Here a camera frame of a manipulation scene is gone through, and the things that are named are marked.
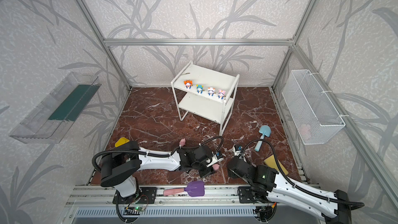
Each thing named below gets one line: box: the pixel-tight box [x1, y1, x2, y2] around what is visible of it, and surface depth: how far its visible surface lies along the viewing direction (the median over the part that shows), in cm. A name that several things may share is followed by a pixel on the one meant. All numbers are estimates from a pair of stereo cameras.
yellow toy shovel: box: [114, 136, 131, 148], surface depth 93 cm
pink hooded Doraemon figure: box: [217, 89, 226, 101], surface depth 69 cm
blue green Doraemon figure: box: [195, 84, 205, 95], surface depth 72 cm
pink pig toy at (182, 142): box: [179, 137, 187, 147], surface depth 91 cm
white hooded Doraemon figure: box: [207, 87, 217, 97], surface depth 71 cm
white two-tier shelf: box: [171, 60, 240, 136], surface depth 80 cm
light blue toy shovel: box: [254, 124, 272, 152], surface depth 98 cm
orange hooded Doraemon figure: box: [183, 79, 194, 90], surface depth 74 cm
